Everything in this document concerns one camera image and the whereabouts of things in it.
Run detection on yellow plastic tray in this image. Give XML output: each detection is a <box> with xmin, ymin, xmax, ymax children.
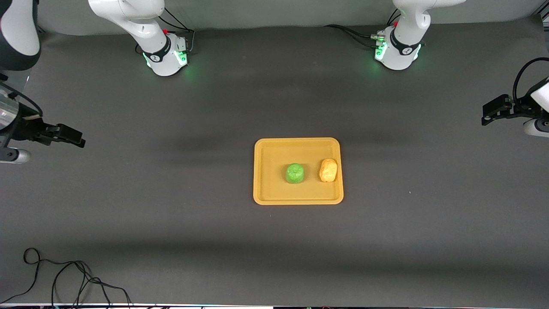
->
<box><xmin>253</xmin><ymin>137</ymin><xmax>344</xmax><ymax>206</ymax></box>

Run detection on green apple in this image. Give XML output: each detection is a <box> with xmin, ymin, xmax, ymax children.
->
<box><xmin>285</xmin><ymin>163</ymin><xmax>305</xmax><ymax>185</ymax></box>

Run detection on yellow potato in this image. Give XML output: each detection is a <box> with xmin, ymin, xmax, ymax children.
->
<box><xmin>319</xmin><ymin>158</ymin><xmax>338</xmax><ymax>183</ymax></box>

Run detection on black left arm base cables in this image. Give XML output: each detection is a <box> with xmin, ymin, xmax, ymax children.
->
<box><xmin>324</xmin><ymin>8</ymin><xmax>402</xmax><ymax>50</ymax></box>

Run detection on thin black loose cable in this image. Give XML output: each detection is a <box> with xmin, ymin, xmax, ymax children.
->
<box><xmin>0</xmin><ymin>248</ymin><xmax>133</xmax><ymax>309</ymax></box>

